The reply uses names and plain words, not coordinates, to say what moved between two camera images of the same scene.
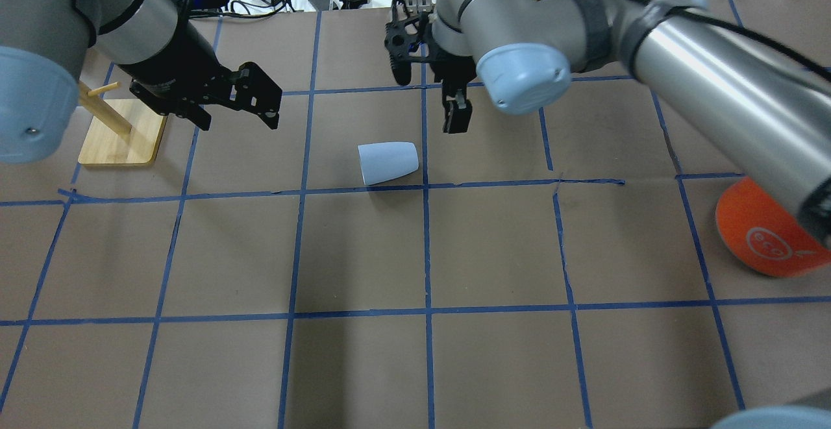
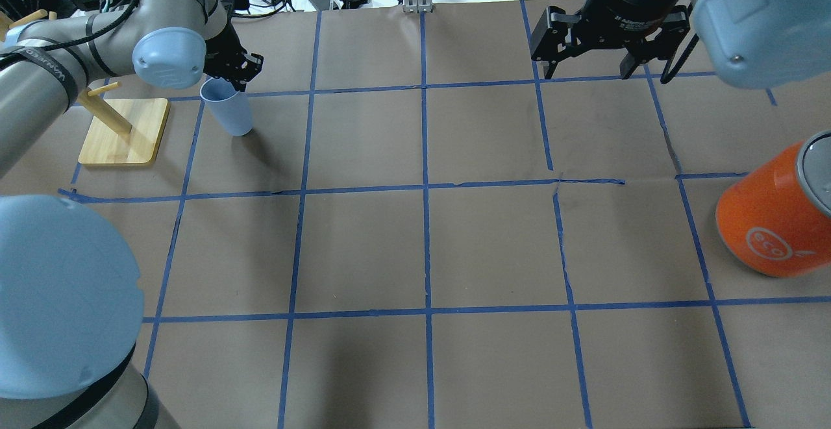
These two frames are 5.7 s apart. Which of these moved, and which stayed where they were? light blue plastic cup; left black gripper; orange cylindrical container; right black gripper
Moved: left black gripper; right black gripper; light blue plastic cup
Stayed: orange cylindrical container
